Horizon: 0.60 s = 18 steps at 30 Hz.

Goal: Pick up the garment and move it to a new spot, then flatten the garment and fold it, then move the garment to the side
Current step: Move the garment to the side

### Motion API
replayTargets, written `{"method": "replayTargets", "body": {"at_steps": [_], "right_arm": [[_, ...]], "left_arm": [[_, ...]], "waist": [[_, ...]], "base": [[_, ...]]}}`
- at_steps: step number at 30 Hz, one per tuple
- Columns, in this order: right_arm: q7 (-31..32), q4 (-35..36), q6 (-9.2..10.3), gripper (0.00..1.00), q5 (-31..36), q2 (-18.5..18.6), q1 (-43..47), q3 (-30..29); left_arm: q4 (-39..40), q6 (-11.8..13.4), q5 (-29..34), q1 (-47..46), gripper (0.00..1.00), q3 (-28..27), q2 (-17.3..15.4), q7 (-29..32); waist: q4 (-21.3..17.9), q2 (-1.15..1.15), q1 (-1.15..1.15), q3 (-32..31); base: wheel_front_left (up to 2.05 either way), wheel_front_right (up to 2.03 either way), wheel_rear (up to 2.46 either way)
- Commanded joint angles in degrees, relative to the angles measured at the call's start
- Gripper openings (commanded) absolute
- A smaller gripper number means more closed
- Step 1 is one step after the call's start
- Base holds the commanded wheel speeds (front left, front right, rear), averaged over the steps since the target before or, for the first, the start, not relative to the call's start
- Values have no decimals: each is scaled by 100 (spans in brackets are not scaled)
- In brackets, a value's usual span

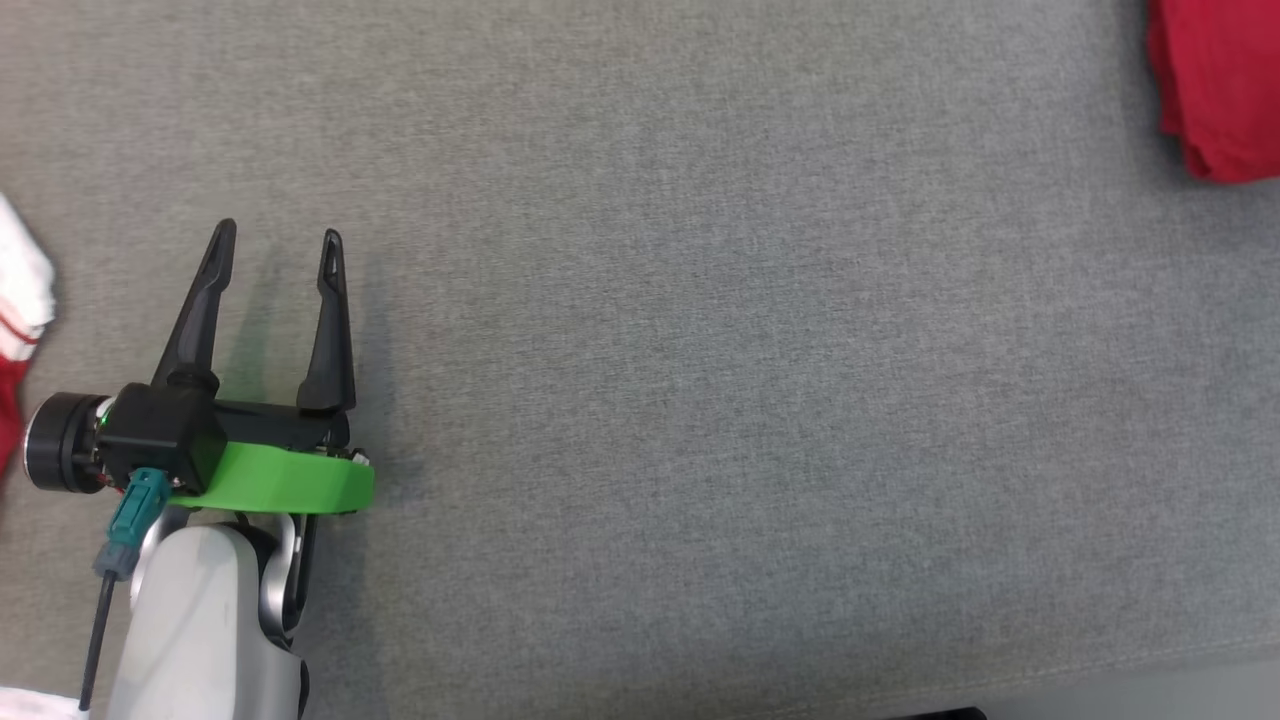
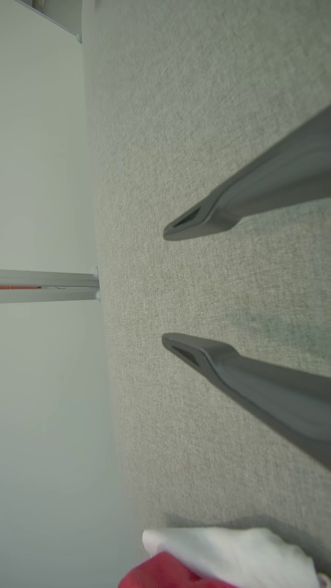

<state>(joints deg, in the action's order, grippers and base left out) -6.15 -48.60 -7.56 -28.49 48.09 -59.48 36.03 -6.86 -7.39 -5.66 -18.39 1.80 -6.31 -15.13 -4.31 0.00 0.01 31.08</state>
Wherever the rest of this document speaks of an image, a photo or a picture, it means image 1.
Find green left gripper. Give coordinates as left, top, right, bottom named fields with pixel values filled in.
left=24, top=218, right=377, bottom=516

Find red white jersey top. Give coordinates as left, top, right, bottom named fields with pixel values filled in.
left=0, top=190, right=57, bottom=483

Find red white shorts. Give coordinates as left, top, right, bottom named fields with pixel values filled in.
left=1145, top=0, right=1280, bottom=185

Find white tape tag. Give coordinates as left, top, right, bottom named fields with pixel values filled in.
left=0, top=687, right=88, bottom=720

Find teal left cable connector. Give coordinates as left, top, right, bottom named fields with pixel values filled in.
left=92, top=467, right=170, bottom=582

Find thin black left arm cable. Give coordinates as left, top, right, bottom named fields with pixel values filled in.
left=77, top=572, right=117, bottom=714

